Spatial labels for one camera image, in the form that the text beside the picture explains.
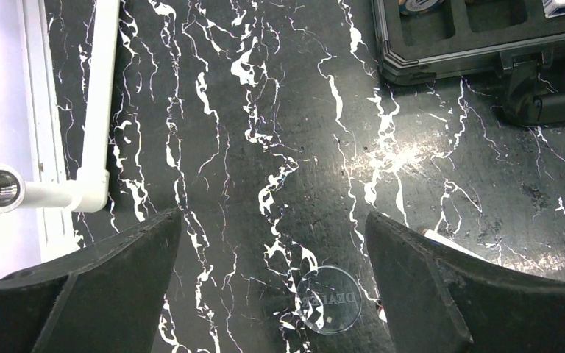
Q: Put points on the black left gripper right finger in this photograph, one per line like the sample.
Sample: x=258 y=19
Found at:
x=439 y=299

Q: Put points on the red playing card deck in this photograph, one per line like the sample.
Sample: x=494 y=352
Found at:
x=435 y=236

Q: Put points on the white PVC pipe frame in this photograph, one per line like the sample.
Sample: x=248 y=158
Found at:
x=89 y=183

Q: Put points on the black poker set case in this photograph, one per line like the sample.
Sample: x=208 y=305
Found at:
x=513 y=39

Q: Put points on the clear round acrylic disc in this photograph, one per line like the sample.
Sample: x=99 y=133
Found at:
x=330 y=301

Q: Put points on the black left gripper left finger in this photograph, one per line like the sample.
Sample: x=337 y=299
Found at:
x=105 y=297

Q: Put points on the blue playing card deck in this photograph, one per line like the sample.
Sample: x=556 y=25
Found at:
x=553 y=8

